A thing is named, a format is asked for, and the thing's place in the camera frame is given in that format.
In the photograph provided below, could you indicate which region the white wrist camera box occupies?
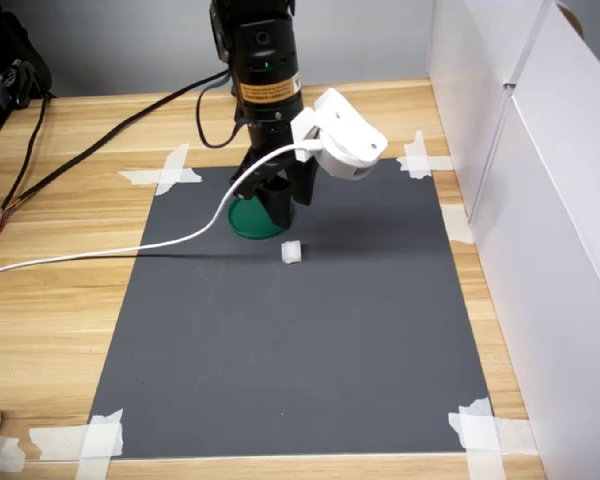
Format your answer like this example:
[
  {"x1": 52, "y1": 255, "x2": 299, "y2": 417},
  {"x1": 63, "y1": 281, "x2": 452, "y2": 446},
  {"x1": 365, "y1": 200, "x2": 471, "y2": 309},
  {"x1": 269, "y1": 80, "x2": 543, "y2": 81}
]
[{"x1": 289, "y1": 87, "x2": 389, "y2": 183}]

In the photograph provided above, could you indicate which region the white partition panel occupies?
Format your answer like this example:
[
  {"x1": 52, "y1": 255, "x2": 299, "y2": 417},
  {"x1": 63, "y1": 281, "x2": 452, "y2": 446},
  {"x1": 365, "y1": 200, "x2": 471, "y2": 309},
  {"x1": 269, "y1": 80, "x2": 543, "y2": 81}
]
[
  {"x1": 426, "y1": 0, "x2": 556, "y2": 224},
  {"x1": 469, "y1": 2, "x2": 600, "y2": 480}
]

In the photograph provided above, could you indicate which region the round green lid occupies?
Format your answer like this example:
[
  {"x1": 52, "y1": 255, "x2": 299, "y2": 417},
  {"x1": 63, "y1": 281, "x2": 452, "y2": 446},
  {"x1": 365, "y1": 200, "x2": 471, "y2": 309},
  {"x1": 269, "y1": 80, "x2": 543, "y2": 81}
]
[{"x1": 228, "y1": 196, "x2": 297, "y2": 242}]

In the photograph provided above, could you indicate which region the thick black cable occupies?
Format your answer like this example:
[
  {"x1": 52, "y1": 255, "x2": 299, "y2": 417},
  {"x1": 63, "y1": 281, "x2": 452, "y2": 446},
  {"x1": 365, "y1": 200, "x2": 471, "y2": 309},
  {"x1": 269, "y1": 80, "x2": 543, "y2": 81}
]
[{"x1": 0, "y1": 68, "x2": 232, "y2": 246}]

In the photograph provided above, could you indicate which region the black braided cable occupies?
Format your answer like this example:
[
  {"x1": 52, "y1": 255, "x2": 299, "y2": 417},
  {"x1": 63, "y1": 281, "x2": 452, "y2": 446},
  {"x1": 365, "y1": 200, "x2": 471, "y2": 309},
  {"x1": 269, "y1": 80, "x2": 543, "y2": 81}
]
[{"x1": 0, "y1": 92, "x2": 51, "y2": 217}]

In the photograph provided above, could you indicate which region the white tape on bracket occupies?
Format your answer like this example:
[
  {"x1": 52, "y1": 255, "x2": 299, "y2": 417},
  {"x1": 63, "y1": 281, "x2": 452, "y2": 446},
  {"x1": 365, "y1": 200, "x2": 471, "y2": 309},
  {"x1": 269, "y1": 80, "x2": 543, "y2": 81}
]
[{"x1": 0, "y1": 432, "x2": 27, "y2": 474}]

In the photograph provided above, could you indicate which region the dark grey mat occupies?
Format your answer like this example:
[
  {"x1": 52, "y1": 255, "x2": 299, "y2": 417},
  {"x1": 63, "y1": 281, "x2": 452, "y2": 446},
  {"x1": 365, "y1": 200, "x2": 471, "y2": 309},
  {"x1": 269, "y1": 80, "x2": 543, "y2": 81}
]
[{"x1": 88, "y1": 158, "x2": 494, "y2": 459}]

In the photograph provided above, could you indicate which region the thin black cable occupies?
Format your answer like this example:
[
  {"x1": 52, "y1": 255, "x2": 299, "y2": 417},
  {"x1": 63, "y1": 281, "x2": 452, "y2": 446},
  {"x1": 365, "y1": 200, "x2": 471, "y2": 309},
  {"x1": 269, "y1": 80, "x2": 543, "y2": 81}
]
[{"x1": 195, "y1": 73, "x2": 247, "y2": 150}]

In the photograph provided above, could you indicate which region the black equipment bundle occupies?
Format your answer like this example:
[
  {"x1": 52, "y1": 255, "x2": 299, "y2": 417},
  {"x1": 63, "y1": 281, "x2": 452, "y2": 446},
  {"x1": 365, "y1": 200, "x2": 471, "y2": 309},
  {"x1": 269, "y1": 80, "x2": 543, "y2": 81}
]
[{"x1": 0, "y1": 9, "x2": 55, "y2": 135}]

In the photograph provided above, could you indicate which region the white tape corner piece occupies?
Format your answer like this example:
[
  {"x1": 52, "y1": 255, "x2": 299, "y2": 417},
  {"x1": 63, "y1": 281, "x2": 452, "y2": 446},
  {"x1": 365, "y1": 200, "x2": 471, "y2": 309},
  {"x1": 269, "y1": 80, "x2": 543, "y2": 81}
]
[
  {"x1": 447, "y1": 397, "x2": 539, "y2": 480},
  {"x1": 396, "y1": 129, "x2": 454, "y2": 181},
  {"x1": 117, "y1": 143, "x2": 204, "y2": 197},
  {"x1": 28, "y1": 408, "x2": 125, "y2": 480}
]

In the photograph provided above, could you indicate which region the white tape edge piece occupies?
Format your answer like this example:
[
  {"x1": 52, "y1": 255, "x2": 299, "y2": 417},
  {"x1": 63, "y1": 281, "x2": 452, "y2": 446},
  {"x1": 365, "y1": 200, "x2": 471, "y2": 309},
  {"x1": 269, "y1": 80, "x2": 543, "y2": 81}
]
[{"x1": 439, "y1": 203, "x2": 476, "y2": 245}]

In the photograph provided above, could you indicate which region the small white plastic terminal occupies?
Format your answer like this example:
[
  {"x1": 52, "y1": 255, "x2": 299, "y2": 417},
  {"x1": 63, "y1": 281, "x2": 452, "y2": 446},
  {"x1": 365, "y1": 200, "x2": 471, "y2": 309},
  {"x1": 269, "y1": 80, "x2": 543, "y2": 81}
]
[{"x1": 280, "y1": 240, "x2": 304, "y2": 265}]

